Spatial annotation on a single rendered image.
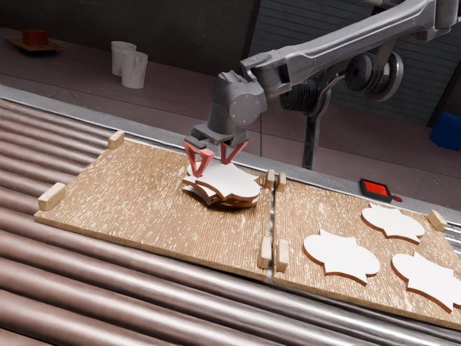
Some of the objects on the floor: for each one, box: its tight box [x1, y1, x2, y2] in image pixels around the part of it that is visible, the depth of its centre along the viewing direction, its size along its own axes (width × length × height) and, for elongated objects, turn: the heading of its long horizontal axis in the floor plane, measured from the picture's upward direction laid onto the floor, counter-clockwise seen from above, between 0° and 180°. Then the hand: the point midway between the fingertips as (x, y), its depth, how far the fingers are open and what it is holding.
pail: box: [111, 41, 137, 77], centre depth 436 cm, size 30×30×37 cm
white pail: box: [121, 50, 148, 89], centre depth 406 cm, size 30×30×37 cm
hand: (211, 167), depth 73 cm, fingers open, 9 cm apart
